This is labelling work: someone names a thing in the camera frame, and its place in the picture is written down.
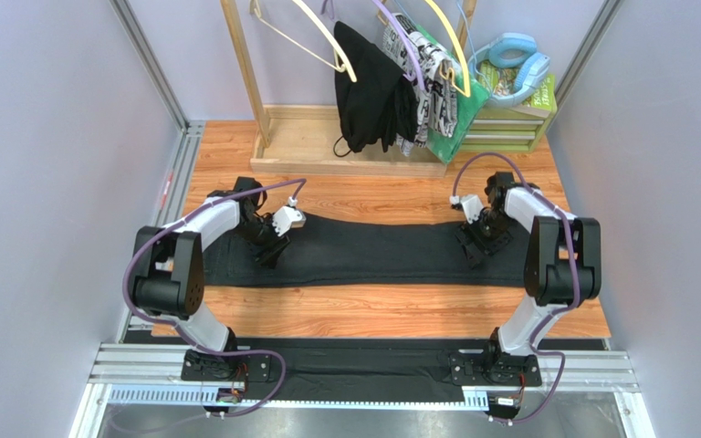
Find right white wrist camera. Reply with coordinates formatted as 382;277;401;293
449;194;484;224

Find purple plastic hanger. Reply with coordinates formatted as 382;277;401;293
322;0;427;94

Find light blue headphones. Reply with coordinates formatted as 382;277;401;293
467;32;550;108

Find green wooden drawer box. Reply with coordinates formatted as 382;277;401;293
460;107;555;153

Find black white patterned garment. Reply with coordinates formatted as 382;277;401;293
382;13;458;156

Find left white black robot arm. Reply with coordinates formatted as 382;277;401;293
122;177;307;361

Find wooden clothes rack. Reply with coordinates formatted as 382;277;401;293
220;1;447;178

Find black hanging garment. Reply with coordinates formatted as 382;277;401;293
333;21;418;153

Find black cloth strip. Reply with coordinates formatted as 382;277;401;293
122;337;607;403

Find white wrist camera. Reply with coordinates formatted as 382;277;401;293
449;194;484;224
272;196;307;237

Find yellow plastic hanger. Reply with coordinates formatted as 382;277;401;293
424;0;472;98

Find black denim trousers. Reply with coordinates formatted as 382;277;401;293
204;214;529;287

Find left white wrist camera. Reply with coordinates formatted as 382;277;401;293
272;196;307;237

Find aluminium frame rail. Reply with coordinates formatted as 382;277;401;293
89;344;640;393

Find green book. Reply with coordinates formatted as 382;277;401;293
479;60;558;119

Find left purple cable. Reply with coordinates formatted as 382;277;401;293
121;177;308;419

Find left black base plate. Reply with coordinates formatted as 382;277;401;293
180;349;275;382

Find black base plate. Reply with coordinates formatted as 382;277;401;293
448;352;542;387
180;349;275;382

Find cream plastic hanger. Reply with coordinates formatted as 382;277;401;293
249;0;359;85

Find green tote bag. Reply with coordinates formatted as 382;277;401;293
417;25;488;164

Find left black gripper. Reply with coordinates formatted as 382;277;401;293
233;212;292;268

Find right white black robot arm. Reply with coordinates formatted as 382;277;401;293
449;172;602;380

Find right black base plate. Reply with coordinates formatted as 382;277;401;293
448;352;542;387

